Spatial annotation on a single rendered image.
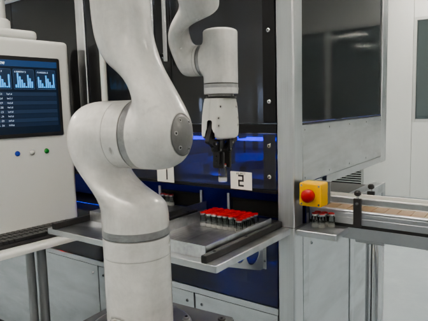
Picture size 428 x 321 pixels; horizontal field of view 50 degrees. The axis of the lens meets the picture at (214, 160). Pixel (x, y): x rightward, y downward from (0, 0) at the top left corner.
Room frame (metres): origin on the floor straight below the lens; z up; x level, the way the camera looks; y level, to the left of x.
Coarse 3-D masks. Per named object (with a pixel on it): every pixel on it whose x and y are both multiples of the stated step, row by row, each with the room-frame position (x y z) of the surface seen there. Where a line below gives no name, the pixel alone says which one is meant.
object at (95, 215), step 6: (192, 204) 1.63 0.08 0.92; (198, 204) 1.65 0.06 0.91; (204, 204) 1.68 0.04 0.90; (96, 210) 1.59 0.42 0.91; (168, 210) 1.69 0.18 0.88; (174, 210) 1.54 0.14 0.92; (180, 210) 1.57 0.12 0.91; (186, 210) 1.60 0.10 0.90; (198, 210) 1.65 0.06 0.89; (90, 216) 1.57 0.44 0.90; (96, 216) 1.55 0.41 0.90
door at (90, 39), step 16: (160, 0) 1.71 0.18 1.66; (160, 16) 1.71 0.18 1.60; (160, 32) 1.72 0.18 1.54; (96, 48) 1.93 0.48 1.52; (160, 48) 1.72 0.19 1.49; (96, 64) 1.93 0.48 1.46; (96, 80) 1.94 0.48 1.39; (112, 80) 1.88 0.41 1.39; (96, 96) 1.94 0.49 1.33; (112, 96) 1.88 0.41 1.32; (128, 96) 1.83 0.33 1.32
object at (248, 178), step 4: (232, 172) 1.52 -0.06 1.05; (236, 172) 1.51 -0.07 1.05; (240, 172) 1.50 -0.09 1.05; (244, 172) 1.49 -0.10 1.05; (232, 176) 1.52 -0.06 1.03; (236, 176) 1.51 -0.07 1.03; (240, 176) 1.50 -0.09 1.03; (244, 176) 1.49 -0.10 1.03; (248, 176) 1.48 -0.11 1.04; (232, 180) 1.52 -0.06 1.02; (236, 180) 1.51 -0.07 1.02; (244, 180) 1.50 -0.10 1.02; (248, 180) 1.48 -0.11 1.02; (232, 184) 1.52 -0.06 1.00; (236, 184) 1.51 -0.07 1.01; (240, 184) 1.50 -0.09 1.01; (244, 184) 1.50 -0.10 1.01; (248, 184) 1.48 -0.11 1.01; (232, 188) 1.52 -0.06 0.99; (236, 188) 1.51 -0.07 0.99; (240, 188) 1.50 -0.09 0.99; (244, 188) 1.50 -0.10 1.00; (248, 188) 1.49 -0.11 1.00
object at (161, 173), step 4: (168, 168) 1.69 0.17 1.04; (172, 168) 1.68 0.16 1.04; (160, 172) 1.72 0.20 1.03; (164, 172) 1.71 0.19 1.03; (168, 172) 1.69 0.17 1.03; (172, 172) 1.68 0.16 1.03; (160, 176) 1.72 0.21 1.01; (164, 176) 1.71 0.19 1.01; (168, 176) 1.69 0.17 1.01; (172, 176) 1.68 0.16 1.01; (160, 180) 1.72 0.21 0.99; (164, 180) 1.71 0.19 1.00; (168, 180) 1.70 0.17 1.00; (172, 180) 1.68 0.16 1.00
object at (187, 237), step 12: (192, 216) 1.49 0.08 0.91; (180, 228) 1.43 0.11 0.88; (192, 228) 1.43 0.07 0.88; (204, 228) 1.42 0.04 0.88; (216, 228) 1.42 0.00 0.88; (252, 228) 1.31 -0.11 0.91; (180, 240) 1.30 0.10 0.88; (192, 240) 1.29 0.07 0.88; (204, 240) 1.29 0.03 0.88; (216, 240) 1.29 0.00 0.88; (228, 240) 1.21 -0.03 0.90; (180, 252) 1.18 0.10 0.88; (192, 252) 1.15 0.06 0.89; (204, 252) 1.13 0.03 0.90
